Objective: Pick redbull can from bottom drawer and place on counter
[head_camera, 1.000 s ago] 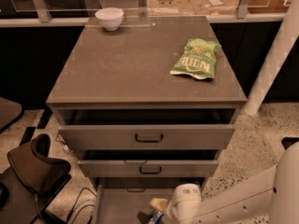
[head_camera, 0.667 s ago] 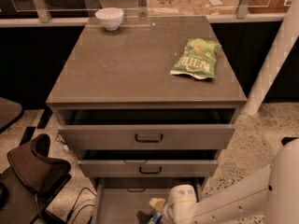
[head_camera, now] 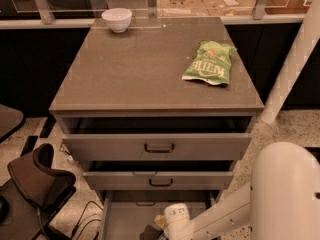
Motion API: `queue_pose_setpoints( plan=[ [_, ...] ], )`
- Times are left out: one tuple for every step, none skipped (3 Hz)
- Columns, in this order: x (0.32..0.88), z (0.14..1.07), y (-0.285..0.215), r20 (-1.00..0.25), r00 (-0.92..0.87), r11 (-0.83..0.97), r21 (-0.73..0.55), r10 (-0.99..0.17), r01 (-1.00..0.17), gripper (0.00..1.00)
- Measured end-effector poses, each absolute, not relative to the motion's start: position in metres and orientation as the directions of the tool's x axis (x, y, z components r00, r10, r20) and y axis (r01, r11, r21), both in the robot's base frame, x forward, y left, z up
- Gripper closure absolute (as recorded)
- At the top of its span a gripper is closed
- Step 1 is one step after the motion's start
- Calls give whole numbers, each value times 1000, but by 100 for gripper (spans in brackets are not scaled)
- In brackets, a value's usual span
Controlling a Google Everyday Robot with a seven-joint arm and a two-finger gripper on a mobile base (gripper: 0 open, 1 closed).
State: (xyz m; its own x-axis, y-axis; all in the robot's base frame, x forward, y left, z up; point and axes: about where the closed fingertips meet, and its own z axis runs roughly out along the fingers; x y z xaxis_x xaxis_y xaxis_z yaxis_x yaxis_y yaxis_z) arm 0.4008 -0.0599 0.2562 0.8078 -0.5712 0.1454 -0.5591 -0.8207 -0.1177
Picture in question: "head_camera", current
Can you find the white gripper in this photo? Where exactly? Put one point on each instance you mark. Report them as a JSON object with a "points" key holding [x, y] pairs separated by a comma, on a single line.
{"points": [[175, 221]]}

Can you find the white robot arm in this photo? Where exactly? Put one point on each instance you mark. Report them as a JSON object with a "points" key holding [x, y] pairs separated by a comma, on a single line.
{"points": [[280, 202]]}

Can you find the grey middle drawer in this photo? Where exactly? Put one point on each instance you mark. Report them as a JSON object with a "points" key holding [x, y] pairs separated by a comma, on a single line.
{"points": [[159, 175]]}

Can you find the grey drawer cabinet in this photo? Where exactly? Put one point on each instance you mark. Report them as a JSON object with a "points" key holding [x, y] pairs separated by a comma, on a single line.
{"points": [[138, 73]]}

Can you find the grey top drawer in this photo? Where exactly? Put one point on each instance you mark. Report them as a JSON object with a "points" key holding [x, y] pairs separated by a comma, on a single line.
{"points": [[159, 138]]}

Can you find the dark brown chair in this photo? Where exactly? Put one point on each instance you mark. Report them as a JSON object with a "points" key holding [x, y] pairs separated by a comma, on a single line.
{"points": [[33, 196]]}

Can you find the green kettle chips bag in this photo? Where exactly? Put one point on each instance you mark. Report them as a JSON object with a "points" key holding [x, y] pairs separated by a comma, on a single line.
{"points": [[212, 63]]}

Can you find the dark round table edge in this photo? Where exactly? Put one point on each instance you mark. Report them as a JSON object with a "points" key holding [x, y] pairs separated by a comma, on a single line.
{"points": [[10, 120]]}

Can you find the white ceramic bowl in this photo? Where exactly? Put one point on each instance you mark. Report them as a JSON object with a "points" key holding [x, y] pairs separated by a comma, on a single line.
{"points": [[117, 19]]}

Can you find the left cardboard box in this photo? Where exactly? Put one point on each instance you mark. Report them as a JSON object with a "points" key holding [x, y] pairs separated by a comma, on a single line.
{"points": [[181, 8]]}

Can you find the cardboard box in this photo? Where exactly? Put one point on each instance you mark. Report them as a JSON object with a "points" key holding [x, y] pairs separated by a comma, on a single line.
{"points": [[181, 8], [229, 7]]}

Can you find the right cardboard box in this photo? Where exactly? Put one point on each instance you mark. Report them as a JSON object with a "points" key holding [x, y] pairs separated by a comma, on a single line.
{"points": [[229, 7]]}

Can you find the white diagonal post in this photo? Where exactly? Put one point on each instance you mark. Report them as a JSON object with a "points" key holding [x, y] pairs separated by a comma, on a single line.
{"points": [[299, 53]]}

